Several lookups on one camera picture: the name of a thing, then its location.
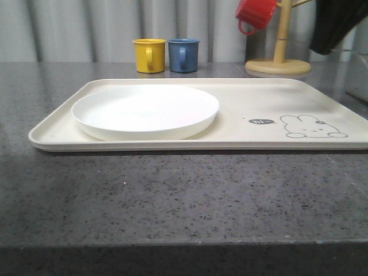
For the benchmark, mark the yellow enamel mug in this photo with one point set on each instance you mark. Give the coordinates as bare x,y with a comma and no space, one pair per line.
150,55

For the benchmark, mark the cream rabbit serving tray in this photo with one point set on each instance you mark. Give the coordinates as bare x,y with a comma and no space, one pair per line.
255,114

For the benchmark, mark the white round plate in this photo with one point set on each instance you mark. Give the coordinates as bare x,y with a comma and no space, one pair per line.
145,112

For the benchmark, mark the blue enamel mug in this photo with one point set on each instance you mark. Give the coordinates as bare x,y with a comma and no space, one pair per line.
183,55

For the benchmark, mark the wooden mug tree stand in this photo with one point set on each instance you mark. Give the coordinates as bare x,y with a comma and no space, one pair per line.
279,64

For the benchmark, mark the red enamel mug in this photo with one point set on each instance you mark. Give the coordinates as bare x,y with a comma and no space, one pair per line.
256,13

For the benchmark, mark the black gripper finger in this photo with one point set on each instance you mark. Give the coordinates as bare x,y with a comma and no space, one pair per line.
334,19

